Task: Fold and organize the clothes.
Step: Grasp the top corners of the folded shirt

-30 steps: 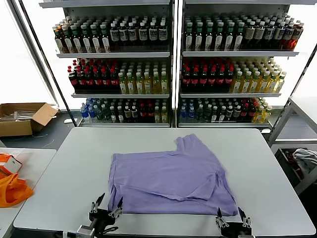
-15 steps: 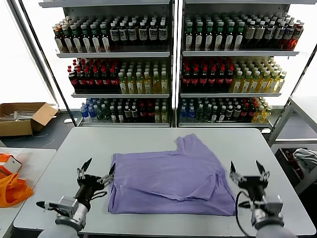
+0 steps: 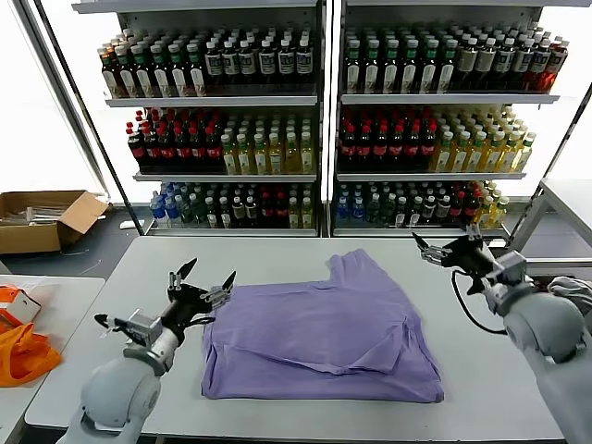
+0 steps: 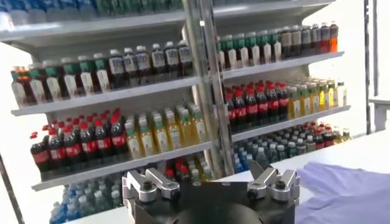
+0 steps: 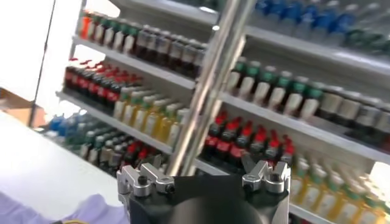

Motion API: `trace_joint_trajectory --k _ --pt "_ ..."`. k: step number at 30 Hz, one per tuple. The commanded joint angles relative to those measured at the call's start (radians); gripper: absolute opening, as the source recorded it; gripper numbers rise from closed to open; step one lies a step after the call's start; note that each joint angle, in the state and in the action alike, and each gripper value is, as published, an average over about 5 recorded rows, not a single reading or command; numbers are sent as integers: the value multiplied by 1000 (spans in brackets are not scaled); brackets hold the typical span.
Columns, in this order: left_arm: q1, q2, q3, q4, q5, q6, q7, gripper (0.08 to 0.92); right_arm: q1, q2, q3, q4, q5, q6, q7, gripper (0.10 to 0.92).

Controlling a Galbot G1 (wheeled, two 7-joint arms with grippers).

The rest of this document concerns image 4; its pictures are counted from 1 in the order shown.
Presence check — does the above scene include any thin black metal pole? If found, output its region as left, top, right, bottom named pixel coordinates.
left=0, top=153, right=26, bottom=224
left=363, top=0, right=372, bottom=135

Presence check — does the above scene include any small blue water bottle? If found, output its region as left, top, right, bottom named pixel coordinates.
left=50, top=200, right=66, bottom=224
left=233, top=157, right=244, bottom=173
left=65, top=197, right=80, bottom=222

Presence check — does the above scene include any amber tea bottle white label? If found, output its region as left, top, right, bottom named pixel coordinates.
left=10, top=66, right=29, bottom=108

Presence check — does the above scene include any green label tea bottle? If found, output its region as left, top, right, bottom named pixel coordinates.
left=245, top=32, right=261, bottom=66
left=257, top=30, right=273, bottom=65
left=27, top=63, right=47, bottom=104
left=269, top=29, right=283, bottom=63
left=216, top=36, right=226, bottom=71
left=60, top=57, right=79, bottom=99
left=42, top=60, right=63, bottom=102
left=77, top=55, right=95, bottom=96
left=221, top=35, right=238, bottom=70
left=233, top=33, right=250, bottom=68
left=93, top=53, right=111, bottom=93

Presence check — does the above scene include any small green tinted bottle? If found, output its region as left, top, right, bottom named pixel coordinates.
left=93, top=190, right=107, bottom=212
left=267, top=144, right=278, bottom=164
left=255, top=147, right=269, bottom=167
left=77, top=194, right=92, bottom=217

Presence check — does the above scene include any small dark drink bottle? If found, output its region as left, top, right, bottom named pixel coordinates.
left=286, top=142, right=298, bottom=158
left=276, top=144, right=287, bottom=161
left=305, top=136, right=316, bottom=153
left=296, top=139, right=307, bottom=155

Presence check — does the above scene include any dark drink bottle beige label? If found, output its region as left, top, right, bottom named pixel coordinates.
left=280, top=26, right=293, bottom=60
left=291, top=25, right=302, bottom=58

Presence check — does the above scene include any purple t-shirt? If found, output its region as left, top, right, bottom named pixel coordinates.
left=294, top=161, right=390, bottom=224

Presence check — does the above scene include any grey metal side table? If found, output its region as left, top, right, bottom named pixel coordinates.
left=368, top=97, right=390, bottom=132

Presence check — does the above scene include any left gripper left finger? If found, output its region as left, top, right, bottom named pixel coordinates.
left=121, top=167, right=181, bottom=204

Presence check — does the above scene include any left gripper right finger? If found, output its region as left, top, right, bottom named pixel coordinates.
left=246, top=159, right=301, bottom=204

